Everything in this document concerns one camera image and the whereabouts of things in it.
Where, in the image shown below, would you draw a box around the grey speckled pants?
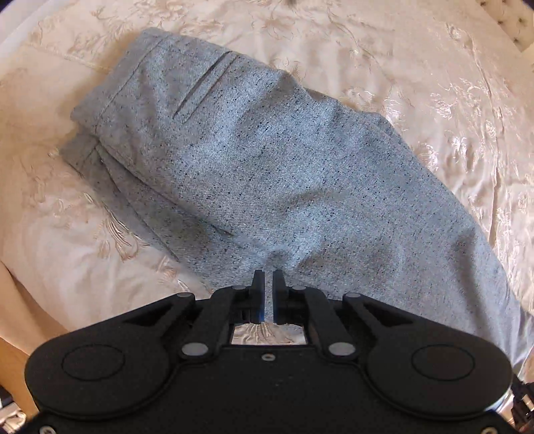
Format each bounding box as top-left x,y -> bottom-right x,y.
60,27 -> 528,376

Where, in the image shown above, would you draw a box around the cream tufted headboard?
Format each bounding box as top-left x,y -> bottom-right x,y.
478,0 -> 534,53

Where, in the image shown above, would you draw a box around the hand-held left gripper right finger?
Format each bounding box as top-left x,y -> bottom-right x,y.
273,270 -> 414,360

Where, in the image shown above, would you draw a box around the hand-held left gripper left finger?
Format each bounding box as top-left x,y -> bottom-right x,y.
121,270 -> 266,360

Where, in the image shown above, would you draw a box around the cream floral embroidered bedspread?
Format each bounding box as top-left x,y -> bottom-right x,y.
0,0 -> 534,351

